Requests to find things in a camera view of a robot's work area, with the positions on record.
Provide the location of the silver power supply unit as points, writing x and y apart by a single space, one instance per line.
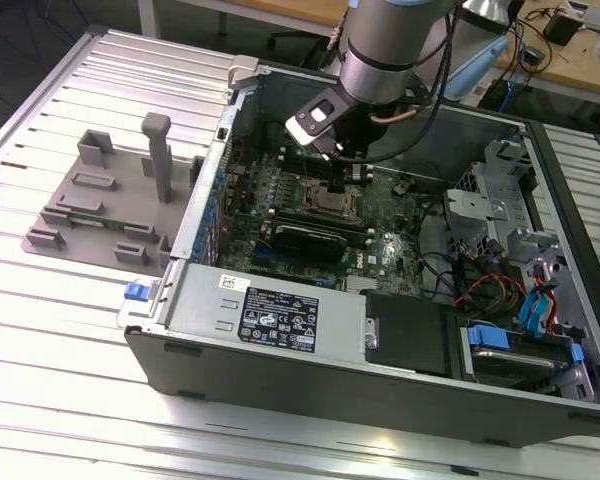
200 305

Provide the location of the green RAM stick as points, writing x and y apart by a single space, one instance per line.
105 220

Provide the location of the white desk frame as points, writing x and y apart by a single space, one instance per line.
146 15

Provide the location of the hard disk in blue carrier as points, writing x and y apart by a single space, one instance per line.
487 337

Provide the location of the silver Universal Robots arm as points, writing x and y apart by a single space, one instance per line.
380 50

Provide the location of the wooden workbench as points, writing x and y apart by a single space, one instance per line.
575 67

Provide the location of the green motherboard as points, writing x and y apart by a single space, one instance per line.
390 250

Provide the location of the black drive bay box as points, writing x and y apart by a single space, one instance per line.
410 330

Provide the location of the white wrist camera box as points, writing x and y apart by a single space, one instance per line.
300 132

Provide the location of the silver metal drive cage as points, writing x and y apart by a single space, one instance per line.
475 205

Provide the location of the black graphics card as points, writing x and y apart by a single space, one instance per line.
307 246

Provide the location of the round coin battery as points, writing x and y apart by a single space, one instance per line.
401 187

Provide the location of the black RAM slot bank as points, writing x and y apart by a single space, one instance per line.
300 162
320 221

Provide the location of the blue case latch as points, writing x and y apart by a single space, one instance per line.
133 292

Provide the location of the CPU socket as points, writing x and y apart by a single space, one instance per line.
352 211

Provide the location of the silver chipset heatsink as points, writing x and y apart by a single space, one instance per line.
361 285

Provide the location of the grey plastic parts rack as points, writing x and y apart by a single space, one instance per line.
130 200

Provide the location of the metal socket locking lever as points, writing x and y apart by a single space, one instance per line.
306 170

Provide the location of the black open PC case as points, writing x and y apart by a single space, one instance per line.
330 400

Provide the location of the small blue electronic module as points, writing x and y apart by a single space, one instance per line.
532 55

